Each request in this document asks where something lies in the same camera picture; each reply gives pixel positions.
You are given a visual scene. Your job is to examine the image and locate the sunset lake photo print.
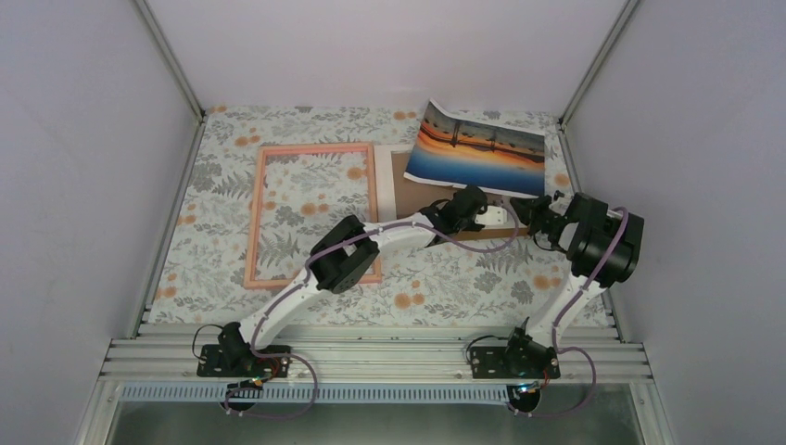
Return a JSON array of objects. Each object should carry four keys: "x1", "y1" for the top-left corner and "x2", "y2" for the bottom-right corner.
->
[{"x1": 404, "y1": 99, "x2": 546, "y2": 197}]

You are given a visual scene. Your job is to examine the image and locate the pink wooden picture frame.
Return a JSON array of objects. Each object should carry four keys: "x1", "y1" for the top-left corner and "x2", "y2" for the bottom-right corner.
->
[{"x1": 243, "y1": 142, "x2": 379, "y2": 290}]

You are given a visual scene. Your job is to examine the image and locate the grey slotted cable duct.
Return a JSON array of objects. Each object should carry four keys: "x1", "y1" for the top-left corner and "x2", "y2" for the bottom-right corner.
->
[{"x1": 118, "y1": 382, "x2": 509, "y2": 405}]

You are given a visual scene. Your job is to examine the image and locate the brown frame backing board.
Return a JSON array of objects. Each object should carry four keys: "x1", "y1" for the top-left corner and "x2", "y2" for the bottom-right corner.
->
[{"x1": 374, "y1": 145, "x2": 514, "y2": 241}]

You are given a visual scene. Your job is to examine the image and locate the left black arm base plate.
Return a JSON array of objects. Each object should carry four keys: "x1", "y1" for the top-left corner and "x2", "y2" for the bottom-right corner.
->
[{"x1": 196, "y1": 345, "x2": 291, "y2": 379}]

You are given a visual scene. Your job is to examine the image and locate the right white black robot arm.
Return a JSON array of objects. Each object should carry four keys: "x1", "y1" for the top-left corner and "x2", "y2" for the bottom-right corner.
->
[{"x1": 501, "y1": 193, "x2": 645, "y2": 377}]

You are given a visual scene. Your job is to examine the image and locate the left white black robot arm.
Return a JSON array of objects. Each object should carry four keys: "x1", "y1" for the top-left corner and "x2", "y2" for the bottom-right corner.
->
[{"x1": 218, "y1": 186, "x2": 488, "y2": 375}]

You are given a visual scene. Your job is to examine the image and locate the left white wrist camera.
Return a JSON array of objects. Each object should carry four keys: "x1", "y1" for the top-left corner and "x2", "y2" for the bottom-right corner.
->
[{"x1": 475, "y1": 205, "x2": 509, "y2": 226}]

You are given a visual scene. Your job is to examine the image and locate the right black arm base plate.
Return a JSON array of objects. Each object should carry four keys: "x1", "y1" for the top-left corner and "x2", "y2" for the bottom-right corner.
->
[{"x1": 470, "y1": 347, "x2": 561, "y2": 379}]

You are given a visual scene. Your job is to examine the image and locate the aluminium mounting rail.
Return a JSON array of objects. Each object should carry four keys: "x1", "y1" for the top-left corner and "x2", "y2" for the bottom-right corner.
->
[{"x1": 99, "y1": 324, "x2": 653, "y2": 384}]

